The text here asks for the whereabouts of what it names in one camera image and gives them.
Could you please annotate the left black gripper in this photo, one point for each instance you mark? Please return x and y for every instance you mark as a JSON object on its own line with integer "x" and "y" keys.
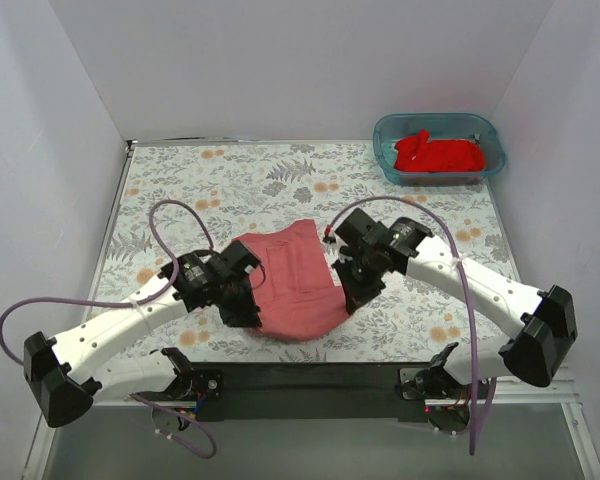
{"x": 238, "y": 304}

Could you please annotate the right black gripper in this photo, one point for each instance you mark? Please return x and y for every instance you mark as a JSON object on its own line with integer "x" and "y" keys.
{"x": 356, "y": 281}

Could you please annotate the pink t shirt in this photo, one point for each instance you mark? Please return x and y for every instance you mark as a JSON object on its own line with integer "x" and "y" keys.
{"x": 297, "y": 296}

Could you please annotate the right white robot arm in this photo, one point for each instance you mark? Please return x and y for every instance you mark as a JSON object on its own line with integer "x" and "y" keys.
{"x": 538, "y": 327}

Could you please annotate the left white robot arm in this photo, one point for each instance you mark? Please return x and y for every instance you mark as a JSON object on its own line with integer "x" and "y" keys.
{"x": 70, "y": 371}

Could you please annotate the floral table mat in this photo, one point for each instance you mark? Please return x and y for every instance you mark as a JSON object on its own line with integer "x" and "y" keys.
{"x": 187, "y": 197}

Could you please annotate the red t shirt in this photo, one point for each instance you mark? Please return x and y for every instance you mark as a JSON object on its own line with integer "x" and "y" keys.
{"x": 420, "y": 154}

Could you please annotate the teal plastic bin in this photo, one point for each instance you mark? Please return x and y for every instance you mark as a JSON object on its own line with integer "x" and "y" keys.
{"x": 394, "y": 127}

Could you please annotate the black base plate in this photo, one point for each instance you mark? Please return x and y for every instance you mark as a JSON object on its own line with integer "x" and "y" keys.
{"x": 289, "y": 390}

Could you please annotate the aluminium frame rail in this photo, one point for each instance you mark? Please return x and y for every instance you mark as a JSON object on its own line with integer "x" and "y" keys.
{"x": 530, "y": 433}

